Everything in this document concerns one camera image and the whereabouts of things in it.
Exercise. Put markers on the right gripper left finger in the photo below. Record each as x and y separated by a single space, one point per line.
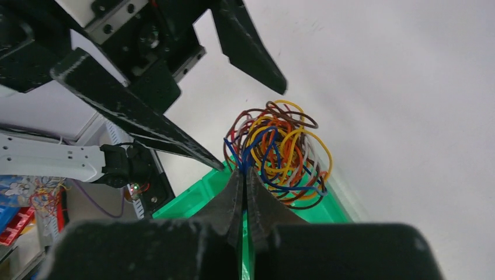
207 245

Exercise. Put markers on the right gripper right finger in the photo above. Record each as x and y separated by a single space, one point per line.
285 246

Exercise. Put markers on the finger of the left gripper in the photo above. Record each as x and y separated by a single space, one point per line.
241 43

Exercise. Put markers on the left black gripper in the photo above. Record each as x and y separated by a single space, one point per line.
149 43

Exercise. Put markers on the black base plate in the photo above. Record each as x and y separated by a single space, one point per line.
159 191

